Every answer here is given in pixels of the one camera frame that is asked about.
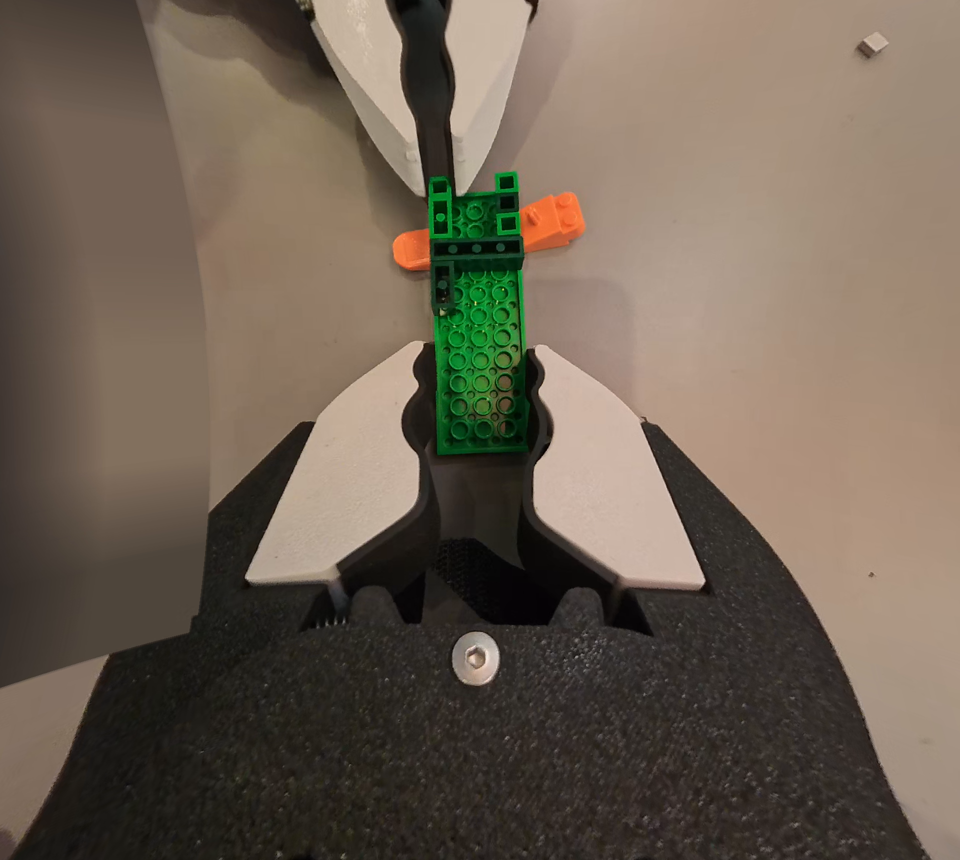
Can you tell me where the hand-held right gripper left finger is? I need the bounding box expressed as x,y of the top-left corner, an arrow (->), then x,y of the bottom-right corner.
246,341 -> 444,621

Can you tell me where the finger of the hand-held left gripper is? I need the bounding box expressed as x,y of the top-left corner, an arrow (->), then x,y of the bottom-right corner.
288,0 -> 438,196
421,0 -> 535,196

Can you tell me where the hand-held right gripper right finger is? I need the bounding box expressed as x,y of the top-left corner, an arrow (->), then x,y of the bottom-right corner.
516,342 -> 708,625

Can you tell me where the green brick assembly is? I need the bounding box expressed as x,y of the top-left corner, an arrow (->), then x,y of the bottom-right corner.
427,171 -> 535,458

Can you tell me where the grey desk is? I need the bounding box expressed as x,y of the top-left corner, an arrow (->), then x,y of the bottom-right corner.
0,0 -> 960,848

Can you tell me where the orange brick separator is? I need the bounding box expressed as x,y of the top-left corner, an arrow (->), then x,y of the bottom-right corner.
392,191 -> 585,272

